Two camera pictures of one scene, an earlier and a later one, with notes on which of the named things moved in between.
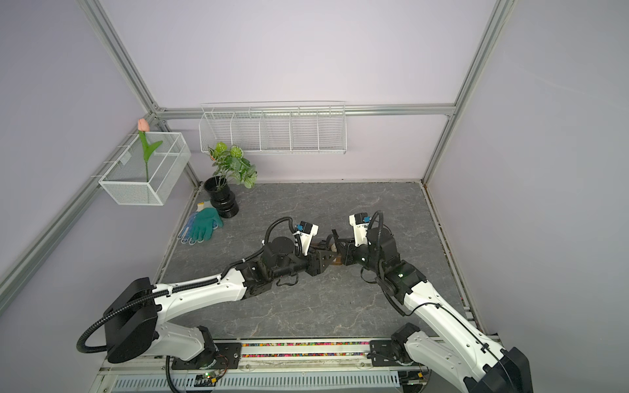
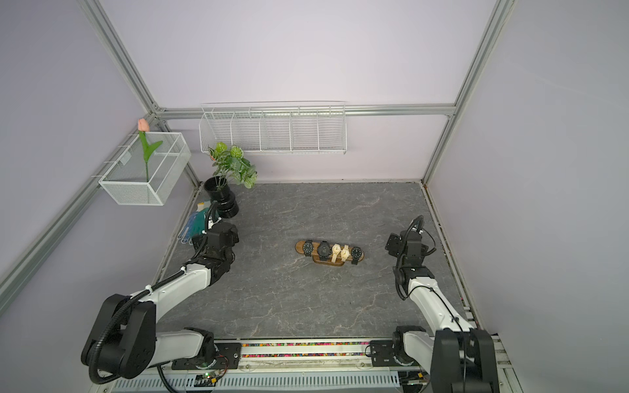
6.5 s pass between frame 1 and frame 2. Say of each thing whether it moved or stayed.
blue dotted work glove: stayed
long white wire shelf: stayed
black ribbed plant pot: stayed
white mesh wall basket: stayed
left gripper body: moved
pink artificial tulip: stayed
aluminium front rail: stayed
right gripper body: moved
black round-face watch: moved
